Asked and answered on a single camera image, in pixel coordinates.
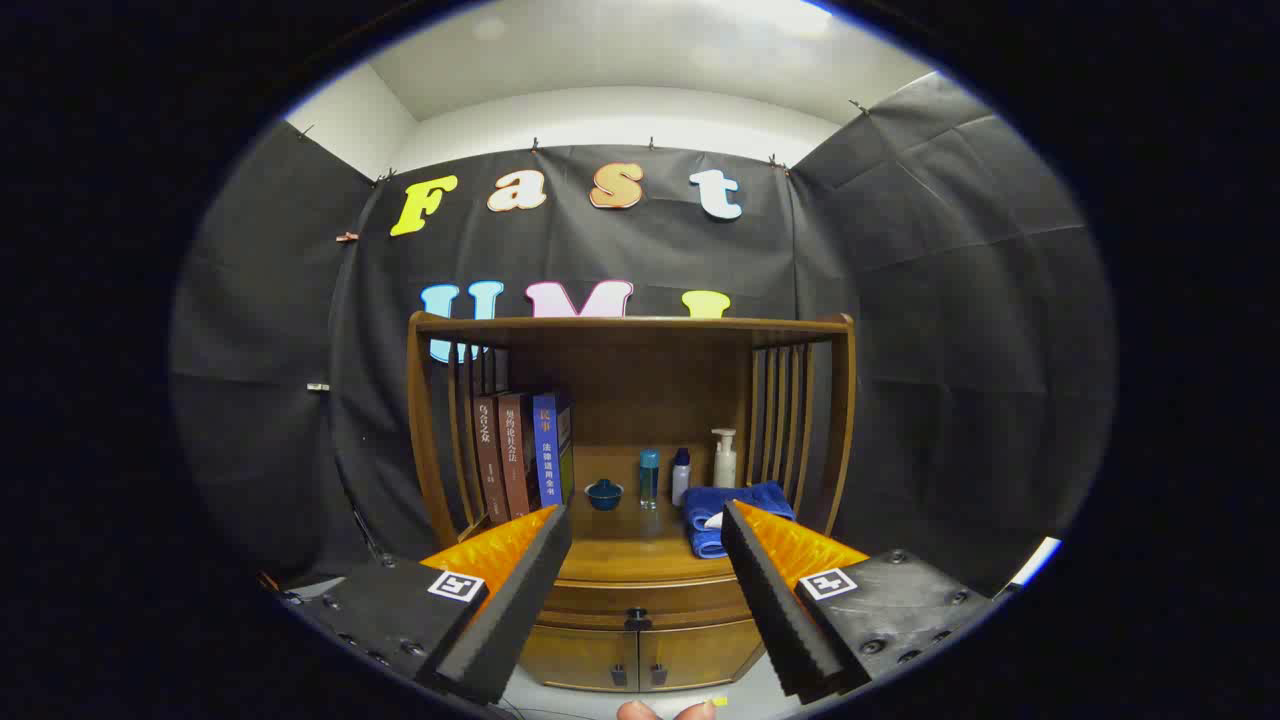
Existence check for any brown book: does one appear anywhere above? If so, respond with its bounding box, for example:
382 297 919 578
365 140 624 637
473 395 511 526
497 392 541 521

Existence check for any blue book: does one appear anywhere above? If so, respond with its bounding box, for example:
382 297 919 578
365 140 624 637
532 393 576 509

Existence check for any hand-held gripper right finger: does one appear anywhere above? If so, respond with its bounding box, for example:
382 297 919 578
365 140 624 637
720 499 1001 704

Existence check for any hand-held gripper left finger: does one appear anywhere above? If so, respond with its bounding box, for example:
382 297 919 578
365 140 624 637
285 503 573 706

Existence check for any wooden cabinet door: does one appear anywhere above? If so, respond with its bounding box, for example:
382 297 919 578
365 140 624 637
518 625 641 693
638 620 767 691

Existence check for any black backdrop cloth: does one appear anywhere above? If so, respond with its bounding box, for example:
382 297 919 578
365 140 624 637
168 72 1116 601

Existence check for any wooden cabinet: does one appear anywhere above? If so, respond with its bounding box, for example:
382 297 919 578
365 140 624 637
406 312 858 693

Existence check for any wooden countertop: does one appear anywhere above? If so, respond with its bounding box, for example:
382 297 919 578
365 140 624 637
455 445 801 584

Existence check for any folded blue towel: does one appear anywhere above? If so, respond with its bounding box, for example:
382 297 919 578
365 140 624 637
683 481 796 560

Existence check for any wooden drawer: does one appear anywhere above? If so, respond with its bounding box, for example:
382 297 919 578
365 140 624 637
540 578 753 631

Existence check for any thin floor cable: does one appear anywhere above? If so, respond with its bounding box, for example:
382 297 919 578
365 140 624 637
495 698 601 720

